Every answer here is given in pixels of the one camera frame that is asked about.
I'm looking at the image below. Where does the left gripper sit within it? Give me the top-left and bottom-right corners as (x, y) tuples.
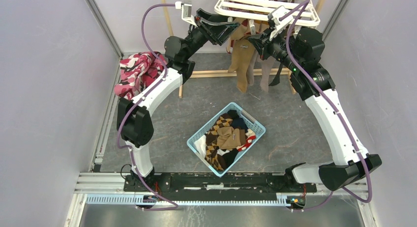
(183, 9), (240, 60)

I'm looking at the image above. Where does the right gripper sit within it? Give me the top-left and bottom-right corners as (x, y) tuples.
(249, 25), (303, 72)

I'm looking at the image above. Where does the tan ribbed sock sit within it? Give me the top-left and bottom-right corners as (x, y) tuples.
(217, 126), (246, 150)
(228, 39), (256, 93)

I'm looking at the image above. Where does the beige pink sock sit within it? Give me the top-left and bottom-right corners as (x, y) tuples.
(259, 57), (276, 92)

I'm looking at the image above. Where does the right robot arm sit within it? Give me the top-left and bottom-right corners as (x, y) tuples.
(248, 28), (382, 192)

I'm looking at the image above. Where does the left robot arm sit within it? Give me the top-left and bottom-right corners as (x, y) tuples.
(117, 9), (240, 192)

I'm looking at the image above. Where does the white clip hanger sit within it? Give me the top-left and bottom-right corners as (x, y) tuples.
(214, 0), (321, 31)

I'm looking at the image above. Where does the wooden hanger stand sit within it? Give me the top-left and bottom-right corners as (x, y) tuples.
(161, 0), (326, 98)

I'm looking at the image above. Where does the red purple striped sock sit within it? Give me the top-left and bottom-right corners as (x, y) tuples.
(226, 18), (251, 54)

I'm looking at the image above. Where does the light blue laundry basket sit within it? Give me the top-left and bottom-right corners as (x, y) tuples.
(187, 102), (266, 177)

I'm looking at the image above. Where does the navy blue sock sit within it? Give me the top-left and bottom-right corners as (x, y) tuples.
(231, 117), (248, 133)

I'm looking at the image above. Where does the pink camouflage cloth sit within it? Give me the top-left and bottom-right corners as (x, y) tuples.
(114, 52), (166, 100)

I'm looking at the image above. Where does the red santa sock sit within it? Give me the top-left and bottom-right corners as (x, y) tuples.
(237, 129), (256, 151)

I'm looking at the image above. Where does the white cloth in basket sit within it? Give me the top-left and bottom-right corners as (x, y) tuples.
(194, 135), (207, 158)

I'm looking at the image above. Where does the brown yellow checked sock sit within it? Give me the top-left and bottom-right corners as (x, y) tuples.
(205, 113), (233, 171)

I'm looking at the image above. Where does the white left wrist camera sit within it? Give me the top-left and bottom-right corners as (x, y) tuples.
(175, 0), (197, 27)

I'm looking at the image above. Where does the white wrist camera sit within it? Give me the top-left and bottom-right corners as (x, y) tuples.
(268, 6), (294, 41)
(175, 0), (197, 27)

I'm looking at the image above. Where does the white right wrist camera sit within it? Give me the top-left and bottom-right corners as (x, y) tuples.
(268, 6), (294, 41)

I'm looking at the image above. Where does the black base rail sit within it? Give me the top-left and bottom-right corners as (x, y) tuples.
(123, 172), (317, 202)

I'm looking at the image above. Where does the light blue cable tray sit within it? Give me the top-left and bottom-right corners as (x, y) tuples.
(86, 194), (290, 207)

